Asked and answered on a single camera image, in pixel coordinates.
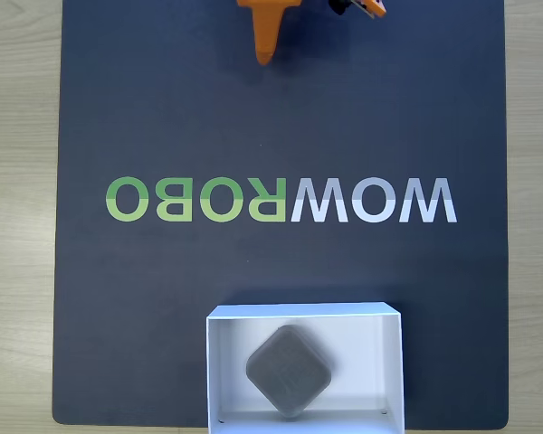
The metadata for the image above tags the grey square rounded block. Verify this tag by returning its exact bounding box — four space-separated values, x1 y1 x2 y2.
244 324 334 418

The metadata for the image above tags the dark mat with WOWROBO print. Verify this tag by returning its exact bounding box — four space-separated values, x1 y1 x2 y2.
52 0 510 429

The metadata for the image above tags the white open cardboard box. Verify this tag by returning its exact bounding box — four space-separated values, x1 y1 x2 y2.
205 301 406 434

